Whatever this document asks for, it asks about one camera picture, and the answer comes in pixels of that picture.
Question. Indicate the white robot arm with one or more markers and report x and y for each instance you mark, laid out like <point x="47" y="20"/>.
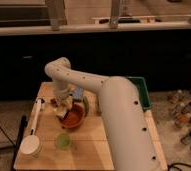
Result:
<point x="130" y="142"/>

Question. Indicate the green cucumber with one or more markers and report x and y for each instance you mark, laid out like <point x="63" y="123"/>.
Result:
<point x="86" y="105"/>

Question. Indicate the white ladle brush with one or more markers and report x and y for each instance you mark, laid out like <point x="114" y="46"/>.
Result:
<point x="30" y="145"/>

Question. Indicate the red orange bowl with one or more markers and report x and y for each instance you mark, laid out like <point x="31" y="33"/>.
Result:
<point x="74" y="117"/>

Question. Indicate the wooden table board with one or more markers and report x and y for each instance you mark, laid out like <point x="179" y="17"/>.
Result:
<point x="89" y="149"/>

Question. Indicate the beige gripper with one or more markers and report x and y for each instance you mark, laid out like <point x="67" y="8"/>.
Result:
<point x="68" y="102"/>

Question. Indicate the pile of bottles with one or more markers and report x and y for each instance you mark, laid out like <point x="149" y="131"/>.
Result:
<point x="181" y="115"/>

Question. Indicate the wooden block eraser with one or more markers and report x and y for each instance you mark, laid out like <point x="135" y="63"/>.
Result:
<point x="61" y="111"/>

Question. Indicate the small green cup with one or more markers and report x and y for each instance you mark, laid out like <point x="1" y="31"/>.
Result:
<point x="63" y="141"/>

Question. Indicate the green plastic tray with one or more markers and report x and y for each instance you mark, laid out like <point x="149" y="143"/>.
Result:
<point x="142" y="93"/>

